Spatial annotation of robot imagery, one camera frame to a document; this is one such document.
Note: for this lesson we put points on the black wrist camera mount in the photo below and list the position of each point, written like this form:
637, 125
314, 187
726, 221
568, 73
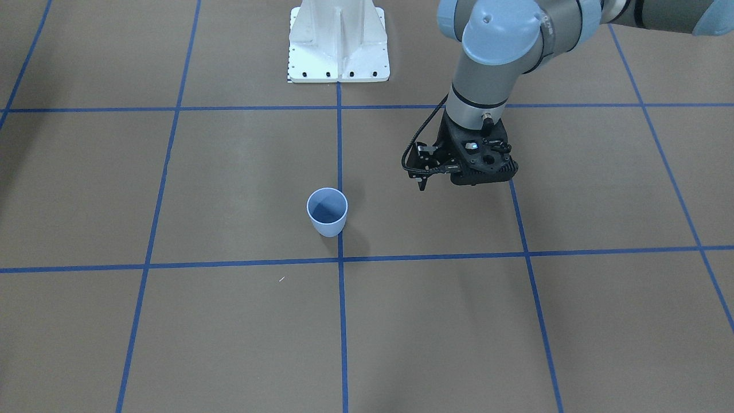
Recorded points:
482, 158

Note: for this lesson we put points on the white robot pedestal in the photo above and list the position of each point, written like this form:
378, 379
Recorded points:
338, 41

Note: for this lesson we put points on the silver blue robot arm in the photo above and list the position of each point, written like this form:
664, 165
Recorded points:
503, 40

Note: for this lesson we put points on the blue plastic cup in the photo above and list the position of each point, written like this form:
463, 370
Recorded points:
327, 209

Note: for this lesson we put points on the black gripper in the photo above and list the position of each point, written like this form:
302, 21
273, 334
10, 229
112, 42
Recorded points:
442, 150

